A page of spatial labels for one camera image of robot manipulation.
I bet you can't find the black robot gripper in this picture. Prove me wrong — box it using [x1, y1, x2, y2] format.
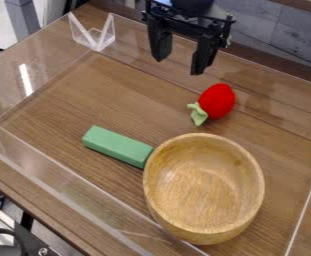
[145, 0, 236, 75]

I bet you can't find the green rectangular block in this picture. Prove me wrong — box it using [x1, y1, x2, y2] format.
[82, 125, 154, 169]

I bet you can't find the brown wooden bowl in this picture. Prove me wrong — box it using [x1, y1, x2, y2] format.
[143, 133, 265, 245]

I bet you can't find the red plush strawberry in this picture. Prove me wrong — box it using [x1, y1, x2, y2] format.
[188, 83, 236, 126]

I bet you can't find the grey table leg post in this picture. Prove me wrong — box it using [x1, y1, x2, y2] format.
[5, 0, 41, 41]

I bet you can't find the black clamp bracket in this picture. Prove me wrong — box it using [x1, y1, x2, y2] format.
[13, 223, 61, 256]

